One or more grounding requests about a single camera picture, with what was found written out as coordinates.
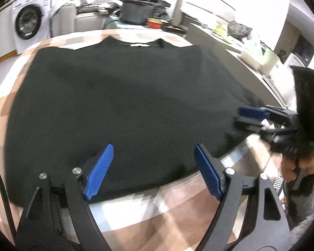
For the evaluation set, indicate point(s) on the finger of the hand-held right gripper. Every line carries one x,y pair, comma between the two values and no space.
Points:
251,125
252,112

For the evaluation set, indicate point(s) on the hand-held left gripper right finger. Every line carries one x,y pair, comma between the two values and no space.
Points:
208,172

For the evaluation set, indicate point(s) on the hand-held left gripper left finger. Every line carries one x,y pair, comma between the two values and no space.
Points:
99,172

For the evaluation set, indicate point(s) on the black knitted sweater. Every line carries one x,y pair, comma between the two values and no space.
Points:
120,96

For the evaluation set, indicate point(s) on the person's right forearm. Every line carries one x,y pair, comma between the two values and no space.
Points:
308,201

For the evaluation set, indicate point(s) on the person's right hand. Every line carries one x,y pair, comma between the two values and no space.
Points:
289,168

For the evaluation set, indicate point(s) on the white box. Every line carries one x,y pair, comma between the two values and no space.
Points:
264,61

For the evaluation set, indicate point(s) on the grey side cabinet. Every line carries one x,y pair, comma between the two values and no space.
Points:
225,55

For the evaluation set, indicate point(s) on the plaid blanket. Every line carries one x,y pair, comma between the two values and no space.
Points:
159,214

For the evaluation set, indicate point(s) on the black white striped cloth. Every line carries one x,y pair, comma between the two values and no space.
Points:
278,184

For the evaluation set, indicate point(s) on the green packet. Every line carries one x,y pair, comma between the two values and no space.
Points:
252,45

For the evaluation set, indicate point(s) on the dark grey cloth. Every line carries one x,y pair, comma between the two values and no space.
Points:
239,28

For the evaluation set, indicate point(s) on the yellow green cloth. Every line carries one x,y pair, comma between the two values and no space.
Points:
221,32

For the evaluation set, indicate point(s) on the dark tray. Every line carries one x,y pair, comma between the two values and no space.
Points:
172,28

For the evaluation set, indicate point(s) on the beige upright board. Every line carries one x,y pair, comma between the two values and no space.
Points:
178,7

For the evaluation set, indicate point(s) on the red round tin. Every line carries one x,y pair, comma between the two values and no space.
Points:
153,24

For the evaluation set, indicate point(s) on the grey sofa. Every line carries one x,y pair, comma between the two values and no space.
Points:
89,21

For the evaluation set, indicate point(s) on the black storage box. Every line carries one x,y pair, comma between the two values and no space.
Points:
136,13

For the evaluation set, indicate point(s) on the white washing machine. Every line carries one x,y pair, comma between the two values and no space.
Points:
28,23

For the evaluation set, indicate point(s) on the checkered pillow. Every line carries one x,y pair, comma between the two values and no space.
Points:
90,7

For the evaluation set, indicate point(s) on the white cabinet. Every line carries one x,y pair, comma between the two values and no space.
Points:
1,36

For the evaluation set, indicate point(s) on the light grey blanket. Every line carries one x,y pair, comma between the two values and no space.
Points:
62,4

